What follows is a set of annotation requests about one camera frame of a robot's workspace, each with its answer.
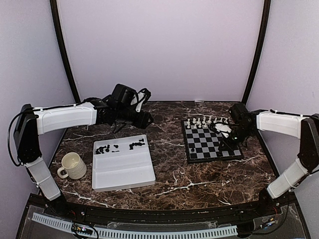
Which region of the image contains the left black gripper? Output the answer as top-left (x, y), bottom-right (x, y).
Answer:
top-left (116, 106), bottom-right (154, 129)

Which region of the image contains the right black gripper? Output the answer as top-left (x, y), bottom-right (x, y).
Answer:
top-left (219, 124), bottom-right (254, 153)

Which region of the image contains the black grey chessboard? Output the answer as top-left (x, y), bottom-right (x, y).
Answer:
top-left (181, 119), bottom-right (244, 163)

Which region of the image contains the white plastic tray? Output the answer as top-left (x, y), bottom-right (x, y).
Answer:
top-left (92, 134), bottom-right (156, 192)

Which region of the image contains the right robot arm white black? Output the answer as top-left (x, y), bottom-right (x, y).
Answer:
top-left (220, 103), bottom-right (319, 216)

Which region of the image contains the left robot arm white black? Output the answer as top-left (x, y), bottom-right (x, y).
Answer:
top-left (7, 84), bottom-right (154, 217)

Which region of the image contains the black chess pieces right cluster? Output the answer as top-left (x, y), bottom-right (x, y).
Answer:
top-left (129, 138), bottom-right (145, 150)

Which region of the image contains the black chess pieces cluster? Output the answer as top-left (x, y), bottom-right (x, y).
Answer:
top-left (129, 138), bottom-right (145, 150)
top-left (95, 144), bottom-right (119, 154)

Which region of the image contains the white chess pieces row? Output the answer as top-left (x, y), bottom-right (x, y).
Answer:
top-left (184, 116), bottom-right (229, 129)

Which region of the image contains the black chess pieces left cluster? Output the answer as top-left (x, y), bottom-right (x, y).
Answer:
top-left (95, 144), bottom-right (119, 154)

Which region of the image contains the cream ceramic mug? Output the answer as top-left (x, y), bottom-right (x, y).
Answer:
top-left (57, 152), bottom-right (87, 180)

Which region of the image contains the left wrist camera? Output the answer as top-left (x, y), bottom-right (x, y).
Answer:
top-left (135, 88), bottom-right (151, 112)

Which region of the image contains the right black frame post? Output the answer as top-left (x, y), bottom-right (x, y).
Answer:
top-left (241, 0), bottom-right (271, 105)

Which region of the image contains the black frame post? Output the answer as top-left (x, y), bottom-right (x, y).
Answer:
top-left (49, 0), bottom-right (81, 103)
top-left (241, 0), bottom-right (271, 105)

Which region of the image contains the black front rail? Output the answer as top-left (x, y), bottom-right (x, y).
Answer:
top-left (27, 194), bottom-right (292, 229)

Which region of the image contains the white cable duct strip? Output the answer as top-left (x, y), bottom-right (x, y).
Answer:
top-left (31, 213), bottom-right (238, 239)

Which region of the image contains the left black frame post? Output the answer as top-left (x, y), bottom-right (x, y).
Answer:
top-left (49, 0), bottom-right (81, 103)

